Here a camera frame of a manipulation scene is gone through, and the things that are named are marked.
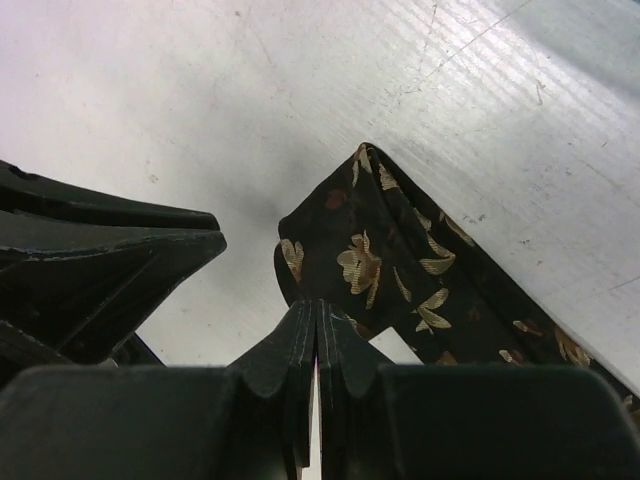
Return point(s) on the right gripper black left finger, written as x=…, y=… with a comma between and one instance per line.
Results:
x=248, y=420

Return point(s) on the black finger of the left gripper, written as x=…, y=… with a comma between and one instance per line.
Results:
x=75, y=293
x=34, y=195

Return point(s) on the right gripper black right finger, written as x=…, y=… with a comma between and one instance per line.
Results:
x=380, y=420

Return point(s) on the black gold patterned tie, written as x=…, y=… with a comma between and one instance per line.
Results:
x=369, y=241

